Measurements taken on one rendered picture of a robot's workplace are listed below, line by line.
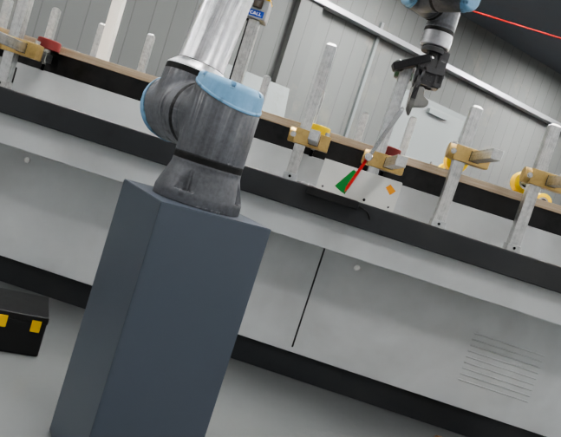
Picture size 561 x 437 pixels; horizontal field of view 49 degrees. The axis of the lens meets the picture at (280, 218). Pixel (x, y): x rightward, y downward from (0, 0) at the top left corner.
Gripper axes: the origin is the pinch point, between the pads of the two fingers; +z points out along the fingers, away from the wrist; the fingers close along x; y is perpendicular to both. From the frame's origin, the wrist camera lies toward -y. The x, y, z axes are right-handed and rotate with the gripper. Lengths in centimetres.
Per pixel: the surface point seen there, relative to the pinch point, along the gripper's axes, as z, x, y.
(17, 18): 7, 5, -129
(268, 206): 41, 8, -33
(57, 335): 100, -4, -84
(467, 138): 1.9, 6.3, 21.6
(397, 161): 17.2, -22.5, -0.5
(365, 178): 23.3, 5.4, -5.4
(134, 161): 40, 7, -79
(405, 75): -11.1, 6.2, -3.1
